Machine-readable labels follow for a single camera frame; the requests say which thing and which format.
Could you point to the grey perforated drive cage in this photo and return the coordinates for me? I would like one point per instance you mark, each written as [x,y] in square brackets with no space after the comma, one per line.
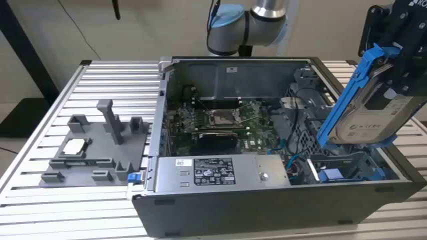
[307,140]

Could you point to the blue case latch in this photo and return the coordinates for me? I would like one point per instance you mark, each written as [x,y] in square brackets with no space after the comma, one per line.
[134,178]

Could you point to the black monitor stand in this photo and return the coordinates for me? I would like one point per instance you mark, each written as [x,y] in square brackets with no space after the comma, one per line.
[23,117]

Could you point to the green RAM stick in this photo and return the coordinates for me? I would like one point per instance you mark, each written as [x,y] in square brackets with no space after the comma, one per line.
[83,163]

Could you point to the black open PC case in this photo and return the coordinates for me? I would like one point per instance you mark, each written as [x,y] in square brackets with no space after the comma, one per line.
[234,212]

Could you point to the grey parts rack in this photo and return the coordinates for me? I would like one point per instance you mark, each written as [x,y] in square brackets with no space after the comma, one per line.
[101,150]

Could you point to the CPU socket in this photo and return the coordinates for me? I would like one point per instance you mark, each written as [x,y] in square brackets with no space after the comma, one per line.
[222,118]

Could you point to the black antenna rod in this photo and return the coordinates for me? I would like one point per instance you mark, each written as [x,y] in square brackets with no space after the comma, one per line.
[117,10]

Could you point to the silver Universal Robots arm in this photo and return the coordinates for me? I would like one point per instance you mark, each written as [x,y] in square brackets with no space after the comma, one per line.
[234,32]

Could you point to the silver CPU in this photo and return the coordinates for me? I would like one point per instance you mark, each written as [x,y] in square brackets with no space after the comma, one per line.
[75,146]

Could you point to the silver power supply unit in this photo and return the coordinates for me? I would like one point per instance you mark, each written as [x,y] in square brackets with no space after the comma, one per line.
[247,172]

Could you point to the green motherboard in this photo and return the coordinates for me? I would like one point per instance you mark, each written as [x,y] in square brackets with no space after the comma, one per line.
[263,135]

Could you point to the black graphics card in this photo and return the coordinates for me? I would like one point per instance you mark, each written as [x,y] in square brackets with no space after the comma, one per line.
[217,143]

